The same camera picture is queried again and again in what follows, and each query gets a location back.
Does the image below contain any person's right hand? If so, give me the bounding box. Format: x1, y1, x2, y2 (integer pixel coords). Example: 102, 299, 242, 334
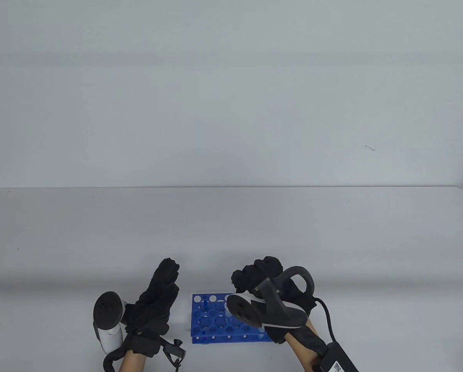
231, 256, 318, 345

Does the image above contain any person's left hand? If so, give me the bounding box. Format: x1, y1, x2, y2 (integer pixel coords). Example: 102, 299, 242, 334
121, 258, 180, 358

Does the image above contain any person's right forearm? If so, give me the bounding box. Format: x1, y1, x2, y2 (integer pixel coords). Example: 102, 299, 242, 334
284, 320, 328, 372

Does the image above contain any blue test tube rack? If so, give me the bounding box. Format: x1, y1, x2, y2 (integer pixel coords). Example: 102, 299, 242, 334
191, 293, 275, 343

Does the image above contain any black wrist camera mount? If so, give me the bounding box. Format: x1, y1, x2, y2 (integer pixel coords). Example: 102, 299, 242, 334
160, 336, 186, 372
317, 341, 360, 372

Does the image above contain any black and white right controller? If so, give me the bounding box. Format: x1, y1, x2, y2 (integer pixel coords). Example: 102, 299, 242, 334
226, 266, 315, 329

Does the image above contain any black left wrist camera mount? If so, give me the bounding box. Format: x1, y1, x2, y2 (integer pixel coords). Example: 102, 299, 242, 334
160, 336, 186, 372

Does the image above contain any person's left forearm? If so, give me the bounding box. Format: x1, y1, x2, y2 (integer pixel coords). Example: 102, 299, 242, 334
118, 351, 147, 372

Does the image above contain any black and white left controller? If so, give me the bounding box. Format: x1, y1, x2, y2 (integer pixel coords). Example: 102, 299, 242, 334
93, 291, 129, 355

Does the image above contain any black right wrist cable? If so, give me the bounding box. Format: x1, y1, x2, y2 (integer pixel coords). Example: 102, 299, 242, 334
313, 298, 335, 344

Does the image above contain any black and white controller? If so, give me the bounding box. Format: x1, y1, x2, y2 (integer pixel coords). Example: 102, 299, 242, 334
226, 266, 315, 329
93, 291, 129, 355

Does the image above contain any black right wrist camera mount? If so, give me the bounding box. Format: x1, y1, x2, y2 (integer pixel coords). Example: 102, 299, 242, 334
317, 341, 360, 372

